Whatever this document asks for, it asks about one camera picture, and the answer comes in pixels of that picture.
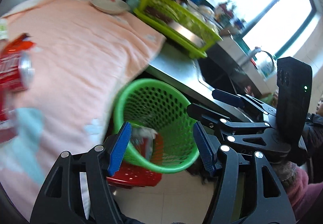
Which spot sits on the stainless steel sink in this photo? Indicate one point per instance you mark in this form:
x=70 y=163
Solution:
x=217 y=70

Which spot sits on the white drink carton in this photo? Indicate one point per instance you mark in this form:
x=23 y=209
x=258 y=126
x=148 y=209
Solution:
x=3 y=28

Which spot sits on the orange snack packet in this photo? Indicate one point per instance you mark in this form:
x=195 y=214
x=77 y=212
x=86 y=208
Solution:
x=17 y=44

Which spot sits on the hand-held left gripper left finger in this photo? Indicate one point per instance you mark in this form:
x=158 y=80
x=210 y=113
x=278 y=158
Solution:
x=119 y=148

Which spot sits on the red soda can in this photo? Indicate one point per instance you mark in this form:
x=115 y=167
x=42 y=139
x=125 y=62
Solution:
x=12 y=72

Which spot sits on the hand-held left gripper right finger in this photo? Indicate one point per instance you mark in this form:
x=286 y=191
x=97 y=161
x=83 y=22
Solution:
x=204 y=150

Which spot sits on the white plate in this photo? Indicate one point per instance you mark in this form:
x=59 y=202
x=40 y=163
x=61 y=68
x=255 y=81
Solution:
x=108 y=4

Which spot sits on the red wrapper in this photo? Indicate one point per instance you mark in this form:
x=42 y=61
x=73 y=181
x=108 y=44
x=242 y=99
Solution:
x=6 y=118

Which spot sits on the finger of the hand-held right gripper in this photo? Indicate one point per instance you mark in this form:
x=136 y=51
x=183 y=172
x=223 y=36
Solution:
x=252 y=138
x=227 y=96

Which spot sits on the person's right forearm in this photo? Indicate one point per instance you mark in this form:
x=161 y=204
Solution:
x=305 y=193

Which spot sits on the pink towel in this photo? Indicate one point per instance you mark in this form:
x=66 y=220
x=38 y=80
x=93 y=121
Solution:
x=75 y=49

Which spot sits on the metal faucet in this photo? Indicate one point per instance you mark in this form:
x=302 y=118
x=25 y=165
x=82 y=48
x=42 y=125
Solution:
x=252 y=53

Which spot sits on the red plastic stool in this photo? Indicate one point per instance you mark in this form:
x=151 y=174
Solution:
x=136 y=178

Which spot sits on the green plastic mesh basket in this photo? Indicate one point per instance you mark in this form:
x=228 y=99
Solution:
x=164 y=102

